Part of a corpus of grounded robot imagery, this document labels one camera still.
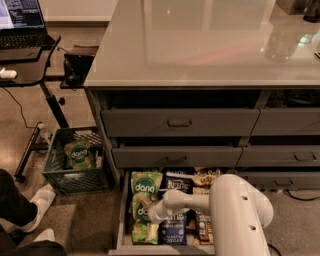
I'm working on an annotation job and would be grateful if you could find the blue kettle chip bag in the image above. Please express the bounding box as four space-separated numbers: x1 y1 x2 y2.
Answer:
159 214 187 245
160 172 194 194

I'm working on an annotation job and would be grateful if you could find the open bottom grey drawer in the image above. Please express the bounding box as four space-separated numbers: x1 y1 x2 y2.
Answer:
109 172 215 256

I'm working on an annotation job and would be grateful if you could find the grey middle right drawer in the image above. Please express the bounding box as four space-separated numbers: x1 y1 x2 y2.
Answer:
237 145 320 167

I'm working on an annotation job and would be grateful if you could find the rear blue kettle chip bag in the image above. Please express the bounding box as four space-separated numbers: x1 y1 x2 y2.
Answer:
160 172 194 194

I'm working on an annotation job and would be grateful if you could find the dark object on counter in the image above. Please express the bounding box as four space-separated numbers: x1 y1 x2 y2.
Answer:
275 0 320 24

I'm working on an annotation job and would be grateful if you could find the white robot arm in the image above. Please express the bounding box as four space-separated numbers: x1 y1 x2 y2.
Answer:
148 174 274 256

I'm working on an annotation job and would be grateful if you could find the person's black trouser leg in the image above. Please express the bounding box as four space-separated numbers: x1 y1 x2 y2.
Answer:
0 169 67 256

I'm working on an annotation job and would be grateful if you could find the grey bottom right drawer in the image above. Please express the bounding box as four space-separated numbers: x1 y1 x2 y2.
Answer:
237 172 320 190

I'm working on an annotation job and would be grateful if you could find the grey top right drawer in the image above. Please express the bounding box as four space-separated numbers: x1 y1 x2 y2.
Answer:
252 108 320 136

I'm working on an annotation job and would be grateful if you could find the black floor cable right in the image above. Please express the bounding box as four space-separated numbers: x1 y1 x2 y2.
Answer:
266 189 320 256

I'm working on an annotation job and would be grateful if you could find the black cable under desk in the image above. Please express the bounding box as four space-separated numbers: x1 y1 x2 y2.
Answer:
2 87 38 130

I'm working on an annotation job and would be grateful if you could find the black laptop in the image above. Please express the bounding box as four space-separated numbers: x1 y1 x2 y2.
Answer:
0 0 47 63

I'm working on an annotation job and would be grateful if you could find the grey middle left drawer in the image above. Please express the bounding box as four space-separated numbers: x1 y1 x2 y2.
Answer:
112 146 242 168

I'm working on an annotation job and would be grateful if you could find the black laptop stand desk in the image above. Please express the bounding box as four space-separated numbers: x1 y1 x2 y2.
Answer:
0 33 68 183

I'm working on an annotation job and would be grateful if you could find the black clamp device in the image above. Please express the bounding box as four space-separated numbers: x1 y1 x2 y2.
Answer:
60 45 98 89

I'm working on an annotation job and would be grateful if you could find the green plastic crate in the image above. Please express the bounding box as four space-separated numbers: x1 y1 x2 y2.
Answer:
42 127 113 195

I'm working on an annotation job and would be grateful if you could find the front blue kettle chip bag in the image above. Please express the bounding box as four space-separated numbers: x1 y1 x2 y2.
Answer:
159 214 187 245

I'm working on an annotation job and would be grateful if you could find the grey top left drawer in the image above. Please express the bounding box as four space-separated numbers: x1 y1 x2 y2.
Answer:
101 108 259 137

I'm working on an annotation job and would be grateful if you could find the rear brown sea salt bag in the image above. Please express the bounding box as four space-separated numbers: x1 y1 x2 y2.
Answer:
192 168 221 195

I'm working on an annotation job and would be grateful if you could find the brown sea salt bag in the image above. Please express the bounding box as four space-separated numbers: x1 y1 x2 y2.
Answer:
194 211 214 245
192 168 221 195

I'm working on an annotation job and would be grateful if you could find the person's white sock foot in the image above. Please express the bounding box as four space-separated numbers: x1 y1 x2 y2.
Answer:
14 184 56 233

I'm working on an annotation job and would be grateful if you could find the grey cabinet with glossy top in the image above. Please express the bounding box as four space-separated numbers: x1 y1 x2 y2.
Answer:
85 0 320 181

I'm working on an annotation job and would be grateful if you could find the front brown sea salt bag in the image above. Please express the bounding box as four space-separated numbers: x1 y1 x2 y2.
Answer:
194 211 214 245

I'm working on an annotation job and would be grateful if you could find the green dang bag in crate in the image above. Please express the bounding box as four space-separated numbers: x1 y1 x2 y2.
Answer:
64 139 96 169

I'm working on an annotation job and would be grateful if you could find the green dang chip bag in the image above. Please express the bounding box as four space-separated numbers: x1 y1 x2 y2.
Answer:
131 172 163 195
129 193 160 245

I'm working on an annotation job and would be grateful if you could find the white computer mouse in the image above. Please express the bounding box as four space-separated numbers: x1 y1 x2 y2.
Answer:
0 68 17 80

